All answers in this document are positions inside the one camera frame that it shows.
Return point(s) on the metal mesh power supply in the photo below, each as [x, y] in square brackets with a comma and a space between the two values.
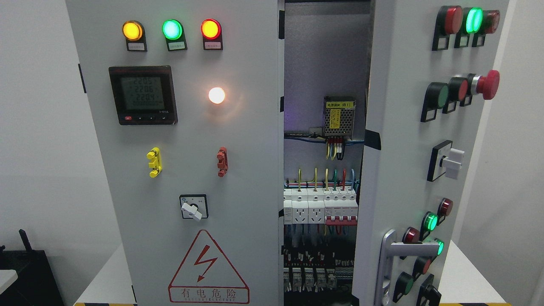
[339, 116]

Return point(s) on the black box at left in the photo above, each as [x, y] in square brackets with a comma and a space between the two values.
[35, 284]

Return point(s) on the silver door handle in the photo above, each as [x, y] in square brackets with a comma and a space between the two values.
[391, 286]

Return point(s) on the yellow terminal post block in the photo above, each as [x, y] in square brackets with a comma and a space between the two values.
[155, 162]

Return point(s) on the black digital power meter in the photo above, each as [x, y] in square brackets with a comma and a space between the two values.
[144, 95]

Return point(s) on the yellow indicator lamp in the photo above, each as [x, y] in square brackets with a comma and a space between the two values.
[134, 34]

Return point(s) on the white rotary switch right door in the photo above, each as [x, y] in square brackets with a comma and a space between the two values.
[445, 160]

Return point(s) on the lower relay terminal row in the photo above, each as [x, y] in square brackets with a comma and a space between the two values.
[314, 269]

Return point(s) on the red terminal post block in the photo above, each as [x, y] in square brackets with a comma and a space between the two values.
[222, 163]

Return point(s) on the red emergency stop button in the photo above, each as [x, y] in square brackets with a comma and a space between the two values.
[487, 85]

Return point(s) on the white glowing indicator lamp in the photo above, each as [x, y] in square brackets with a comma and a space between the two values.
[217, 95]

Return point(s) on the grey cabinet door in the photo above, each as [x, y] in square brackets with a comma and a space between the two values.
[243, 205]
[421, 54]

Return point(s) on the white socket and breaker row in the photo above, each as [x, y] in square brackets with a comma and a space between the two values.
[321, 206]

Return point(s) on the red electric hazard warning sticker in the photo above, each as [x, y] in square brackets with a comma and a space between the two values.
[207, 276]

